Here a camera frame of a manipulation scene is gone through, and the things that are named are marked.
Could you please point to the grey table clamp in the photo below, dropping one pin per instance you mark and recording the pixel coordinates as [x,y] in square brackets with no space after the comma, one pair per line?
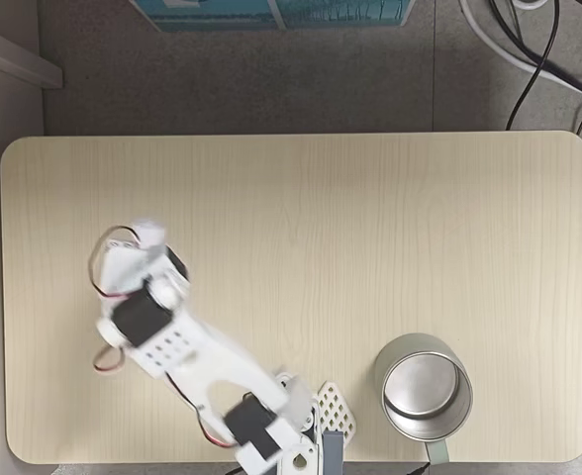
[333,450]

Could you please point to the white wall ledge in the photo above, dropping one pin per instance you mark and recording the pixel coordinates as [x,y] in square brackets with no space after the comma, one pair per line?
[19,57]

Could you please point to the blue printed box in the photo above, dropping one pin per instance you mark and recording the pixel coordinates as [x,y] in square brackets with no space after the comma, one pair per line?
[271,14]

